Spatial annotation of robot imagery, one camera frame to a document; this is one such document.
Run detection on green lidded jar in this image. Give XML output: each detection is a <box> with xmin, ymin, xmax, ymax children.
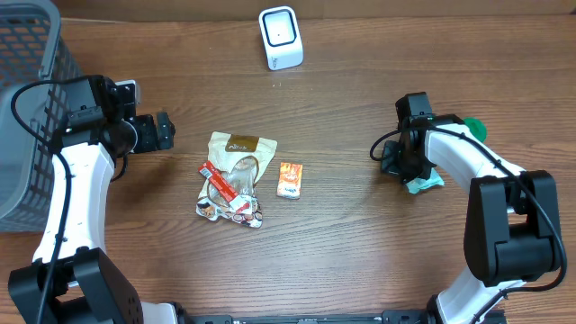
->
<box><xmin>463</xmin><ymin>117</ymin><xmax>487</xmax><ymax>142</ymax></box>

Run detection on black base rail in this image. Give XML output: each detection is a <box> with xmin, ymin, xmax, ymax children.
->
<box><xmin>187</xmin><ymin>310</ymin><xmax>440</xmax><ymax>324</ymax></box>

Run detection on red snack packet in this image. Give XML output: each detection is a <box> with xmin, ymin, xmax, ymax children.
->
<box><xmin>198</xmin><ymin>161</ymin><xmax>251</xmax><ymax>213</ymax></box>

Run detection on white barcode scanner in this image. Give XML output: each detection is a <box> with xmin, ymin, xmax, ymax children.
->
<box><xmin>258</xmin><ymin>5</ymin><xmax>303</xmax><ymax>71</ymax></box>

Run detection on grey plastic mesh basket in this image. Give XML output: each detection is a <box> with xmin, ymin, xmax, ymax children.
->
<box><xmin>1</xmin><ymin>0</ymin><xmax>82</xmax><ymax>232</ymax></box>

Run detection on mint green wipes pack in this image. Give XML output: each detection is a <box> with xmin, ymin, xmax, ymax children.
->
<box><xmin>405</xmin><ymin>168</ymin><xmax>445</xmax><ymax>194</ymax></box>

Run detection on brown snack packets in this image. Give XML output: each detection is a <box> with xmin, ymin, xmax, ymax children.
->
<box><xmin>195</xmin><ymin>131</ymin><xmax>277</xmax><ymax>229</ymax></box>

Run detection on orange Kleenex tissue pack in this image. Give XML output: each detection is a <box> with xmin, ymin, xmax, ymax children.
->
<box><xmin>276</xmin><ymin>162</ymin><xmax>303</xmax><ymax>200</ymax></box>

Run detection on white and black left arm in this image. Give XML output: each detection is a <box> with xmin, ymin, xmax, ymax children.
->
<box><xmin>1</xmin><ymin>75</ymin><xmax>185</xmax><ymax>323</ymax></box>

